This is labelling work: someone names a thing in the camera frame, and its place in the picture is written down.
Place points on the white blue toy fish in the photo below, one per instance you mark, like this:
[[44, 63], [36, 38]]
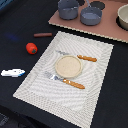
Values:
[[13, 72]]

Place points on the red toy tomato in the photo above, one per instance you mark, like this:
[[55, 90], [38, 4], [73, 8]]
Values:
[[31, 48]]

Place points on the beige round plate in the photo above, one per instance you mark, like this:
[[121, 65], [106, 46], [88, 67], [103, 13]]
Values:
[[68, 66]]

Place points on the grey cooking pot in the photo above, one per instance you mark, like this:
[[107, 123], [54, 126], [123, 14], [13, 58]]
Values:
[[68, 9]]

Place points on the black stove burner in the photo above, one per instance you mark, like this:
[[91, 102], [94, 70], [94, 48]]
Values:
[[98, 4]]

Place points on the grey frying pan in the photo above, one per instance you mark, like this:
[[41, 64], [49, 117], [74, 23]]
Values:
[[90, 16]]

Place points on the pink stove board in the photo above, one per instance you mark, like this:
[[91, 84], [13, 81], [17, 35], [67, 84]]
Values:
[[107, 28]]

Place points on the fork with orange handle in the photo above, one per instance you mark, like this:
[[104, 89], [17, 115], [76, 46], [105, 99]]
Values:
[[69, 82]]

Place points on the knife with orange handle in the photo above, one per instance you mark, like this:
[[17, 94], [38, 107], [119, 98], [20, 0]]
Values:
[[79, 56]]

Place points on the beige bowl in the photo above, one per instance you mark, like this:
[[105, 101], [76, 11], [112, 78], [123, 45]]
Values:
[[123, 16]]

